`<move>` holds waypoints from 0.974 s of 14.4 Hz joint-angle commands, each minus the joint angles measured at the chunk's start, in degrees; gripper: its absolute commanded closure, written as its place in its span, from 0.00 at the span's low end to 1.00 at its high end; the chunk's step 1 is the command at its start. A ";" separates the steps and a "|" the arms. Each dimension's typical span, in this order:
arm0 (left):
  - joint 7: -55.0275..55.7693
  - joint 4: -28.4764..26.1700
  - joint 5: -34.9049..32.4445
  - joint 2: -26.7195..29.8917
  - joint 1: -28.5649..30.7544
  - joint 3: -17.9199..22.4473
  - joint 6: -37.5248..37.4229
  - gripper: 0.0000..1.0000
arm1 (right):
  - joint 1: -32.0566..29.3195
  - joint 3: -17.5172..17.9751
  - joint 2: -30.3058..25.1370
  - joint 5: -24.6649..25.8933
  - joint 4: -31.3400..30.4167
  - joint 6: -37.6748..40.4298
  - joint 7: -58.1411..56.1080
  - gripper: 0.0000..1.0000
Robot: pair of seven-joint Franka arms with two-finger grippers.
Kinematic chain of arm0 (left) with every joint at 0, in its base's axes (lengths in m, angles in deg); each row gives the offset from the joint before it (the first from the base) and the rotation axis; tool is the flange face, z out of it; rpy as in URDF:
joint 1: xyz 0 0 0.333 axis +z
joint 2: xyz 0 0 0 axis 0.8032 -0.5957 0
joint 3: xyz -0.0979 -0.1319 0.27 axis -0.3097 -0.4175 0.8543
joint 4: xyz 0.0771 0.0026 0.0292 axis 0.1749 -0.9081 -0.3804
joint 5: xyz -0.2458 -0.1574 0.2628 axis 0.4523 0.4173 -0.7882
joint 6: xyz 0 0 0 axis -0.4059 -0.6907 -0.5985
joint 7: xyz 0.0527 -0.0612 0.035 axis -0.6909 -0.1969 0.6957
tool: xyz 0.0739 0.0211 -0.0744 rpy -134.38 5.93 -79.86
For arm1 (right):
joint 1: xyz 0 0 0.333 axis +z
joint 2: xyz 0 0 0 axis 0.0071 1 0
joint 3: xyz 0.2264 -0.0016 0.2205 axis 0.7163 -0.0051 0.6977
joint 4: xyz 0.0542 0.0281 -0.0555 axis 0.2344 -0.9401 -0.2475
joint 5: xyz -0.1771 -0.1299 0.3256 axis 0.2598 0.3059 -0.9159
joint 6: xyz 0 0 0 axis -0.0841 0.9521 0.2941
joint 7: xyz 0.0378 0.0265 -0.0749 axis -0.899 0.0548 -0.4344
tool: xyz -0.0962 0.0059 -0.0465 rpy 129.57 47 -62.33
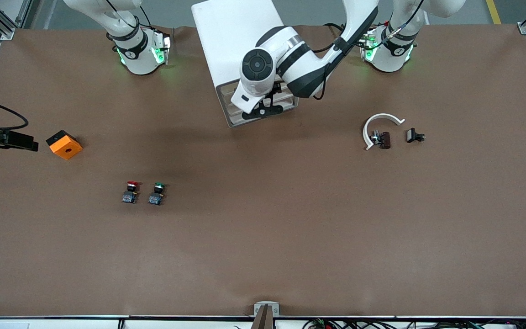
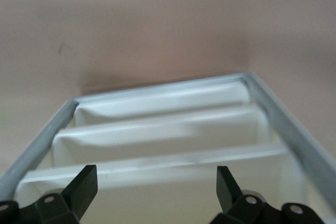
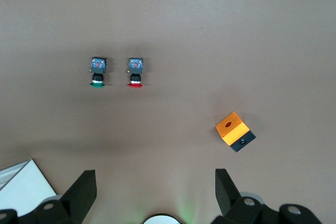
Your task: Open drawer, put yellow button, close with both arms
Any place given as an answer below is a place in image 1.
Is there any white drawer cabinet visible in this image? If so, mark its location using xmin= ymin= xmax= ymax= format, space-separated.
xmin=191 ymin=0 xmax=303 ymax=128

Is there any brown table cover sheet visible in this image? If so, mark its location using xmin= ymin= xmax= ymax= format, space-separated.
xmin=0 ymin=25 xmax=526 ymax=318

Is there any tangled cable bundle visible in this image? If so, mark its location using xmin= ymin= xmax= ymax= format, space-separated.
xmin=302 ymin=318 xmax=526 ymax=329

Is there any brown cap small switch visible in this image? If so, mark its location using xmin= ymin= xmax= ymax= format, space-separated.
xmin=371 ymin=130 xmax=392 ymax=149

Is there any grey metal mount bracket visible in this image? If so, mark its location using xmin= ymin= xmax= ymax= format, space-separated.
xmin=254 ymin=302 xmax=280 ymax=317

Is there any green push button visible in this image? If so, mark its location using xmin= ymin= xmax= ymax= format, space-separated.
xmin=148 ymin=182 xmax=168 ymax=206

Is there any orange button enclosure box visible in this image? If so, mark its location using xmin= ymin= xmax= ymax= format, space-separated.
xmin=46 ymin=130 xmax=84 ymax=160

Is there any white table edge rail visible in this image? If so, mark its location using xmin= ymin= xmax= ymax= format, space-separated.
xmin=0 ymin=315 xmax=526 ymax=329

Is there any white curved pipe clamp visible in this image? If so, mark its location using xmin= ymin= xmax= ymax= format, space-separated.
xmin=363 ymin=113 xmax=405 ymax=151

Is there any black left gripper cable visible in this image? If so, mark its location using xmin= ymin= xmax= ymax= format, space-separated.
xmin=313 ymin=0 xmax=428 ymax=101

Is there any yellow floor tape strip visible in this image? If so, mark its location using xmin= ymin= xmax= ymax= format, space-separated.
xmin=486 ymin=0 xmax=502 ymax=24

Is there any red push button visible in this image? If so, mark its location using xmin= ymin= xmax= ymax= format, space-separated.
xmin=122 ymin=180 xmax=140 ymax=204

